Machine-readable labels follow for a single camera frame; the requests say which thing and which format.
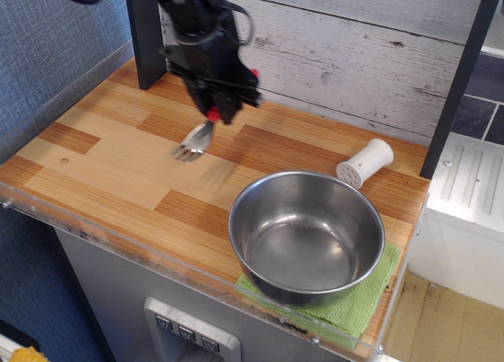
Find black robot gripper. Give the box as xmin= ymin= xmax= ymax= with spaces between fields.
xmin=161 ymin=13 xmax=246 ymax=125

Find red handled metal fork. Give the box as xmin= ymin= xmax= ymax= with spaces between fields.
xmin=170 ymin=68 xmax=261 ymax=164

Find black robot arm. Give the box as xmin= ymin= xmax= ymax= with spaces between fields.
xmin=157 ymin=0 xmax=261 ymax=124

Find stainless steel pot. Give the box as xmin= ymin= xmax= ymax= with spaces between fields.
xmin=228 ymin=171 xmax=385 ymax=307

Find white salt shaker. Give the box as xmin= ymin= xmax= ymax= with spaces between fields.
xmin=336 ymin=139 xmax=394 ymax=189

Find clear acrylic edge guard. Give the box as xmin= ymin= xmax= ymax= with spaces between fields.
xmin=0 ymin=180 xmax=431 ymax=359

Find silver dispenser button panel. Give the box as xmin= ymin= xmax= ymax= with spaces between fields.
xmin=143 ymin=297 xmax=242 ymax=361

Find green cloth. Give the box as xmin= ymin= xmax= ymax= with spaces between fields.
xmin=236 ymin=242 xmax=401 ymax=338

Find white ridged sink unit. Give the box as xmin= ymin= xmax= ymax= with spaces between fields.
xmin=408 ymin=133 xmax=503 ymax=308

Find yellow object in corner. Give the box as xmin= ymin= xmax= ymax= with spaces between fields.
xmin=1 ymin=347 xmax=49 ymax=362

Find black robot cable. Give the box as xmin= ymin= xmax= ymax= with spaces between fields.
xmin=33 ymin=0 xmax=255 ymax=46

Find dark grey left post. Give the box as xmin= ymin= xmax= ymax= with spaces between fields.
xmin=126 ymin=0 xmax=166 ymax=90

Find dark grey post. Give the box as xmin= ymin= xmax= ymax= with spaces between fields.
xmin=126 ymin=0 xmax=166 ymax=90
xmin=420 ymin=0 xmax=498 ymax=179

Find dark grey right post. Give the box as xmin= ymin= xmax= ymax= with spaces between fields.
xmin=420 ymin=0 xmax=498 ymax=179

